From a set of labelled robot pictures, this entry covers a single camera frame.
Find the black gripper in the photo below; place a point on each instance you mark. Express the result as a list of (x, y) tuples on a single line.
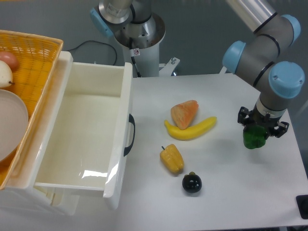
[(274, 127)]

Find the green bell pepper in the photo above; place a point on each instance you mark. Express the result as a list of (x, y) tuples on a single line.
[(254, 138)]

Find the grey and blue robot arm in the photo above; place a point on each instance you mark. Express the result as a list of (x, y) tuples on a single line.
[(278, 83)]

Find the yellow bell pepper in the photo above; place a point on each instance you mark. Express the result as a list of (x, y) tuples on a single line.
[(172, 159)]

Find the white upper drawer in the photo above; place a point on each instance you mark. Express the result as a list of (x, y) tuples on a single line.
[(85, 152)]

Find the white drawer cabinet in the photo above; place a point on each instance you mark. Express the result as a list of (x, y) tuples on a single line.
[(20, 191)]

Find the yellow banana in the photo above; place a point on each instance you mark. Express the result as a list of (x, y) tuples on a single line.
[(191, 132)]

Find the orange papaya slice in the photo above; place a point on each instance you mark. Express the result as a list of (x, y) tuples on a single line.
[(184, 113)]

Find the black object at table edge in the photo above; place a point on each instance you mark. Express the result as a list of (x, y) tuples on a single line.
[(302, 203)]

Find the dark purple mangosteen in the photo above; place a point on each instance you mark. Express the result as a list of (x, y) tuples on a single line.
[(192, 183)]

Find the orange woven basket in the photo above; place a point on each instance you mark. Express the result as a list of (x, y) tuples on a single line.
[(37, 56)]

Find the beige plate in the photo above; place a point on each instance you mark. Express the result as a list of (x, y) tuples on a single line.
[(13, 122)]

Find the white pear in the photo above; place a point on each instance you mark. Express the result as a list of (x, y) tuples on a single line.
[(6, 75)]

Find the white table bracket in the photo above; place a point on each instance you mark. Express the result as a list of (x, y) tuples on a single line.
[(169, 69)]

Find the dark drawer handle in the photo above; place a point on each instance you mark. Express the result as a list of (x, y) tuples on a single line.
[(131, 135)]

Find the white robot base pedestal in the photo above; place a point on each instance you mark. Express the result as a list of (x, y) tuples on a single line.
[(140, 45)]

